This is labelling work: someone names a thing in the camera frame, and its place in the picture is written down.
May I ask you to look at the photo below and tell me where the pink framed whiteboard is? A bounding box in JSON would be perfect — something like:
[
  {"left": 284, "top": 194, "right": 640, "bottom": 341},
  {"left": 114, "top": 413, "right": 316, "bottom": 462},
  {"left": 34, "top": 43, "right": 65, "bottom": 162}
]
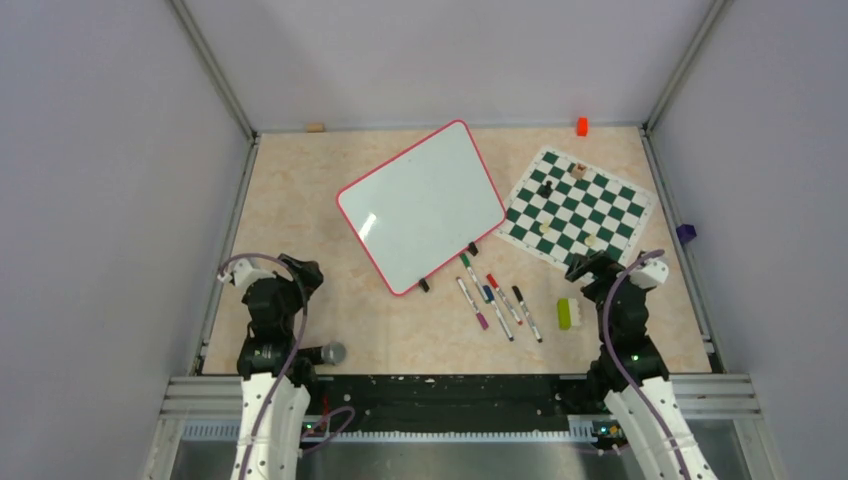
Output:
[{"left": 336, "top": 119, "right": 506, "bottom": 296}]

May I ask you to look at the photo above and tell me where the magenta whiteboard marker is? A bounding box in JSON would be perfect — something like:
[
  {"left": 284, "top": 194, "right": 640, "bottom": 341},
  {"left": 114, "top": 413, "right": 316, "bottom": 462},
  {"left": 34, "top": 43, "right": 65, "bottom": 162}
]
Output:
[{"left": 455, "top": 277, "right": 489, "bottom": 330}]

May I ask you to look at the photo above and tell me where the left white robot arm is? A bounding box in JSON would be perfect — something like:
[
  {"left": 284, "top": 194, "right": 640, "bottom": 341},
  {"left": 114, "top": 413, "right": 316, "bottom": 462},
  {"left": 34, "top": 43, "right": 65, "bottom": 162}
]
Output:
[{"left": 218, "top": 253, "right": 324, "bottom": 479}]

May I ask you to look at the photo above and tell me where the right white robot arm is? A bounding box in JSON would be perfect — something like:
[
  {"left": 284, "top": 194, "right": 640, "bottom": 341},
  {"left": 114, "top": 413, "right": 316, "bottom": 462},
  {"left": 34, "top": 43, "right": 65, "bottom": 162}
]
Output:
[{"left": 565, "top": 250, "right": 716, "bottom": 479}]

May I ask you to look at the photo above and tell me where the black whiteboard marker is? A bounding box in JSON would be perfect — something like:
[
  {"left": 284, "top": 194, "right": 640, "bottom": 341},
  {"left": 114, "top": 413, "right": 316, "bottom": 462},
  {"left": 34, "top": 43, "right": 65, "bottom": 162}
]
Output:
[{"left": 511, "top": 285, "right": 543, "bottom": 343}]

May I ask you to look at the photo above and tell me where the red whiteboard marker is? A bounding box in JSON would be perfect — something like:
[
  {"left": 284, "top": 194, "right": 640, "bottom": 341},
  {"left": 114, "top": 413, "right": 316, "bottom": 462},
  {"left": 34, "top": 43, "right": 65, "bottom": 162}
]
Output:
[{"left": 486, "top": 273, "right": 523, "bottom": 325}]

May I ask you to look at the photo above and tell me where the blue whiteboard marker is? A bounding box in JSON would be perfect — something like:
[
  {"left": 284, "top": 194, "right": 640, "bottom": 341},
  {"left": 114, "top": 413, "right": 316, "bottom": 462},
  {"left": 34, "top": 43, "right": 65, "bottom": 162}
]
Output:
[{"left": 483, "top": 285, "right": 514, "bottom": 342}]

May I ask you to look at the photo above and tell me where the green whiteboard marker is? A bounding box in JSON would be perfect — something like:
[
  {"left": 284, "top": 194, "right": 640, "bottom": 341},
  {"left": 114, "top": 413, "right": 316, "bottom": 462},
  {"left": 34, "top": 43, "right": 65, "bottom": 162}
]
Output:
[{"left": 459, "top": 253, "right": 490, "bottom": 303}]

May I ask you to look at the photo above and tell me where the green white toy brick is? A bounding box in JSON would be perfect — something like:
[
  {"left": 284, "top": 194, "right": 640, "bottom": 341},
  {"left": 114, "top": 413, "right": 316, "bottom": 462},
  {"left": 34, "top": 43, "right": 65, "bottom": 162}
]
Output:
[{"left": 556, "top": 298, "right": 582, "bottom": 331}]

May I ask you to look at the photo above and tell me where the green white chessboard mat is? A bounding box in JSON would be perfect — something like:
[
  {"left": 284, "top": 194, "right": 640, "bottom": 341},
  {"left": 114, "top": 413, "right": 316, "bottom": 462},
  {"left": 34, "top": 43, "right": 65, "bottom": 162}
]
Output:
[{"left": 495, "top": 147, "right": 658, "bottom": 269}]

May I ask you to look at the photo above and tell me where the black grey microphone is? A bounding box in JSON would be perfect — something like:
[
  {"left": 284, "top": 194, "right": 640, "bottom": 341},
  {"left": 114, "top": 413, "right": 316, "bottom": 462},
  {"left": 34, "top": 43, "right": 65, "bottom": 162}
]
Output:
[{"left": 299, "top": 341, "right": 347, "bottom": 365}]

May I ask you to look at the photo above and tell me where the purple block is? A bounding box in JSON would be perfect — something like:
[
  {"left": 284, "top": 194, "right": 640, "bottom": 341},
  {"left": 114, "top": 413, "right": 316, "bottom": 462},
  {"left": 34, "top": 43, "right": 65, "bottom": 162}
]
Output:
[{"left": 675, "top": 224, "right": 697, "bottom": 245}]

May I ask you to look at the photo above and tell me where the wooden cube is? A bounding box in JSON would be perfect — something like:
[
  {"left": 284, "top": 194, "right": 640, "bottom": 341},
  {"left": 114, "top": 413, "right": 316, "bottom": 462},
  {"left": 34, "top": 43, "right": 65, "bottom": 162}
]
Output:
[{"left": 569, "top": 163, "right": 589, "bottom": 181}]

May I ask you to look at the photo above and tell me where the orange block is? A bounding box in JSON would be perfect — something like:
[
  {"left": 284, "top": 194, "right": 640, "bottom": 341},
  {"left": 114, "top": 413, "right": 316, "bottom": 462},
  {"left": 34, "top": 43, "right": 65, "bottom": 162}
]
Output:
[{"left": 575, "top": 117, "right": 589, "bottom": 137}]

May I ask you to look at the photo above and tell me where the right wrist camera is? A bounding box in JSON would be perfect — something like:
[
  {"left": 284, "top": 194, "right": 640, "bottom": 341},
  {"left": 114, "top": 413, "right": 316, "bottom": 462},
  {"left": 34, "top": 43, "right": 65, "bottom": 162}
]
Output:
[{"left": 629, "top": 257, "right": 669, "bottom": 290}]

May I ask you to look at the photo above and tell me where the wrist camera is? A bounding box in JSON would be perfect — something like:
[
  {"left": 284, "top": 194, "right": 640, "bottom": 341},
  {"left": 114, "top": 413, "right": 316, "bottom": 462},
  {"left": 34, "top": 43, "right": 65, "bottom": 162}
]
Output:
[
  {"left": 217, "top": 258, "right": 274, "bottom": 290},
  {"left": 629, "top": 257, "right": 669, "bottom": 290}
]

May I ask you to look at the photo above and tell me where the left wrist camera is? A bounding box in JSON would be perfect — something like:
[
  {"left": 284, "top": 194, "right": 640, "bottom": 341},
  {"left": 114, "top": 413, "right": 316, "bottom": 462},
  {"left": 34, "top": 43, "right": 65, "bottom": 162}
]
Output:
[{"left": 217, "top": 258, "right": 274, "bottom": 290}]

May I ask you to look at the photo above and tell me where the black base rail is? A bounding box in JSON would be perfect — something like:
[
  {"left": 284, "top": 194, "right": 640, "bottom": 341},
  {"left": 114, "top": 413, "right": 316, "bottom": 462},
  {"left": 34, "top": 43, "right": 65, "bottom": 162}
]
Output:
[{"left": 307, "top": 374, "right": 604, "bottom": 434}]

